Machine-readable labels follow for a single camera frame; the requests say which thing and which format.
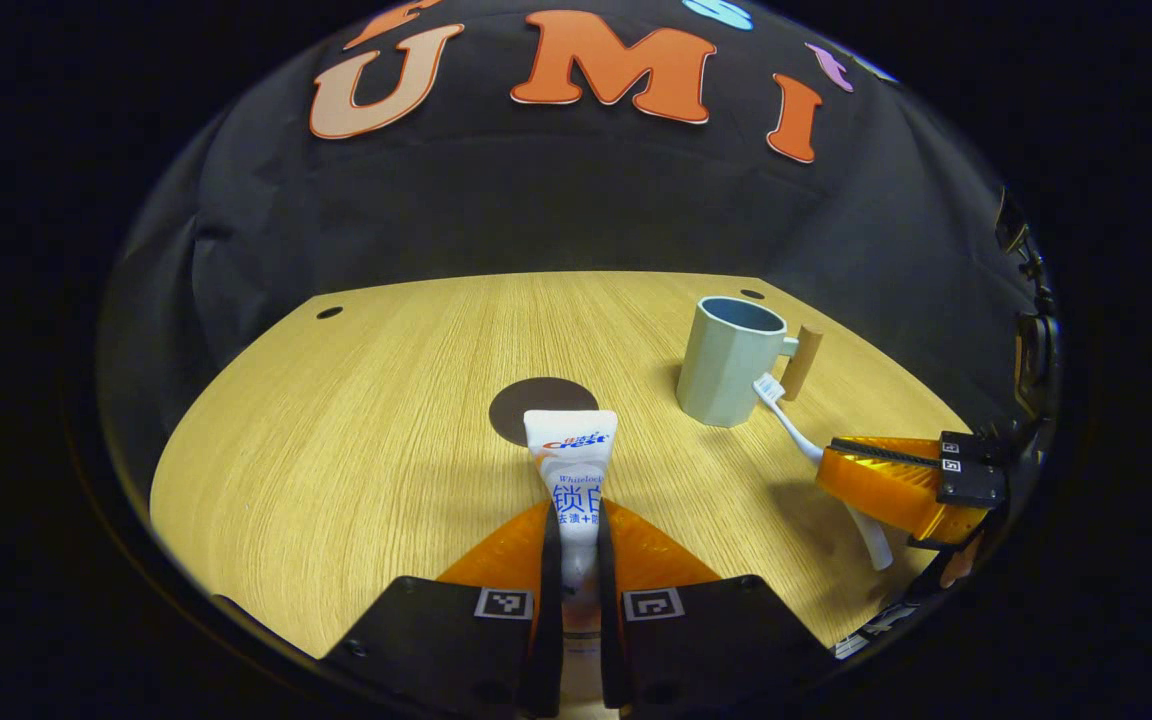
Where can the dark round coaster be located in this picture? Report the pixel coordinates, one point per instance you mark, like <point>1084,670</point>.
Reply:
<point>514,405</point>

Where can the white toothpaste tube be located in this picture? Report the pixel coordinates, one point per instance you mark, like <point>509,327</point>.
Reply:
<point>568,450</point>

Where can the white toothbrush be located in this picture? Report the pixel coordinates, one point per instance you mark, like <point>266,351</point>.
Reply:
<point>788,418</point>

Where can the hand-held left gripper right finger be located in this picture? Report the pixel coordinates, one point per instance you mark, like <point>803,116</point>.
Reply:
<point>608,600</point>

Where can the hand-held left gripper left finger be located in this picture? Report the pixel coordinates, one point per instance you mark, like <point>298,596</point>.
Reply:
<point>548,600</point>

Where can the pale green cup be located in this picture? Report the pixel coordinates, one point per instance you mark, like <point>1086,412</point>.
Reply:
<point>721,380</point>

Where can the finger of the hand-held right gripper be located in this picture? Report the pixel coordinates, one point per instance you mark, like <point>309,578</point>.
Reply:
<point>886,448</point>
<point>886,495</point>

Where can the black backdrop cloth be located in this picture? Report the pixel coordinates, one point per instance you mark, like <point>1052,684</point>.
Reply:
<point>536,200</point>

